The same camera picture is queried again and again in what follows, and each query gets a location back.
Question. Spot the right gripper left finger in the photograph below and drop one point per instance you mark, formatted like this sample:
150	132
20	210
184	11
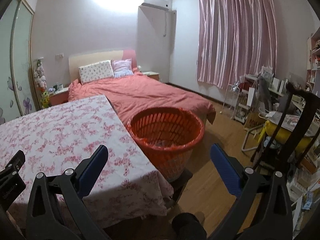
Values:
44	218

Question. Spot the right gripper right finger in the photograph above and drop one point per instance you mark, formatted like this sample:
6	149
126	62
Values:
273	217

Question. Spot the white metal rack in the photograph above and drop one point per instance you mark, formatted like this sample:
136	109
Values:
239	98

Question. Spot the floral white pillow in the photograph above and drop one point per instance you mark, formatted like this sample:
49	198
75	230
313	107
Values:
96	71

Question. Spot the floral pink white bedsheet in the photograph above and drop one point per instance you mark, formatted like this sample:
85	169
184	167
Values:
60	137

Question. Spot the yellow folding chair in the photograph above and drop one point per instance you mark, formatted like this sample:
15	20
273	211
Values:
267	125

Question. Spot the plush toy hanging stack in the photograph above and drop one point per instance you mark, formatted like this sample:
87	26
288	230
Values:
41	83

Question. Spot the coral red duvet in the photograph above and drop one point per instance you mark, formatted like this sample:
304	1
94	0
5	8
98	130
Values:
132	94

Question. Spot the beige pink headboard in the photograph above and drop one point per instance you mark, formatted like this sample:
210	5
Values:
77	61

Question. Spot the pink bedside table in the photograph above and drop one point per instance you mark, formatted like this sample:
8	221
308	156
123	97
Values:
59	97

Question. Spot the orange plastic basket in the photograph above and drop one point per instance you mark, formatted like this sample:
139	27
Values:
167	136

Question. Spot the floral sliding wardrobe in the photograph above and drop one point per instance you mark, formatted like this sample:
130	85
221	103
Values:
17	89

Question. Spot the right bedside table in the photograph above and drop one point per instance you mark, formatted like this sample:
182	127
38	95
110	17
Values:
153	75

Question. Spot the white bookshelf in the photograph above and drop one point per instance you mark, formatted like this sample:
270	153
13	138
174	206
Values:
312	66

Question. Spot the pink striped curtain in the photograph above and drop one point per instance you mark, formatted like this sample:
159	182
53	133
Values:
236	37

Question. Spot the striped pink pillow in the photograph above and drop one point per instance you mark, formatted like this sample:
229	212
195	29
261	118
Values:
122	68

